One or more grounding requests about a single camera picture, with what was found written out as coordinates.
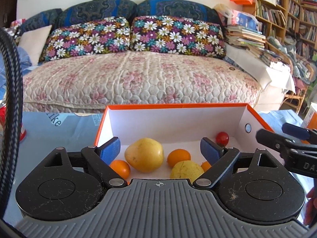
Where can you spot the right daisy cushion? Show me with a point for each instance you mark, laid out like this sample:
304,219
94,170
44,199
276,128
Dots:
177,35

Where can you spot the left daisy cushion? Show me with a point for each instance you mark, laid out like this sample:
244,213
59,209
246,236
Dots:
107,35

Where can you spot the stack of books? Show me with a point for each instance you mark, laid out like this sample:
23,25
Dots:
242,32

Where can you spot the left dark blue cushion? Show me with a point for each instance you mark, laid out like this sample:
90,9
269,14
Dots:
96,10

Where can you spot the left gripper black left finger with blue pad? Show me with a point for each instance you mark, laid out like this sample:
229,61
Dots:
98,160

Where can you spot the yellow pear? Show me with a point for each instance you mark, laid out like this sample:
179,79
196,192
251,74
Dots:
186,170
145,155

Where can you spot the wooden bookshelf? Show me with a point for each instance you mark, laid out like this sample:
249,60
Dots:
289,21

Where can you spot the large orange front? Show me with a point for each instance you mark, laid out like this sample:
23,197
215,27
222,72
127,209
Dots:
177,156

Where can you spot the light blue tablecloth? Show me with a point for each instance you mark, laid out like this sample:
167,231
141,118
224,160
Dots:
76,132

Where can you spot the dark blue cushion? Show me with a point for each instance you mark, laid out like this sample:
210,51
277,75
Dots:
178,8
96,10

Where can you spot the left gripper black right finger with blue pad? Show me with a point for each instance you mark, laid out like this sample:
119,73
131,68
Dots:
221,159

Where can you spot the daisy cushion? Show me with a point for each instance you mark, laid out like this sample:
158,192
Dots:
107,35
177,35

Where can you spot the white pillow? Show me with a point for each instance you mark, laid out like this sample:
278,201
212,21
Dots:
32,42

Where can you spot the right dark blue cushion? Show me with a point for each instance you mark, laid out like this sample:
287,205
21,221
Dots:
178,8

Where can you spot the floral quilted sofa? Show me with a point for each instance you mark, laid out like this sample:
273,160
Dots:
89,83

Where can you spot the orange white small box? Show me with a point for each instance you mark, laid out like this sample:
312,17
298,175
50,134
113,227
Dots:
310,120

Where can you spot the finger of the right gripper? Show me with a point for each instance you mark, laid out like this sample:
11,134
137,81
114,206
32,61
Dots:
304,134
286,148

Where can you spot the red soda can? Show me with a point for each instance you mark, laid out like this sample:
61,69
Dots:
3,109

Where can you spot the orange cardboard box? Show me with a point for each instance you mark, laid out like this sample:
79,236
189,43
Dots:
181,126

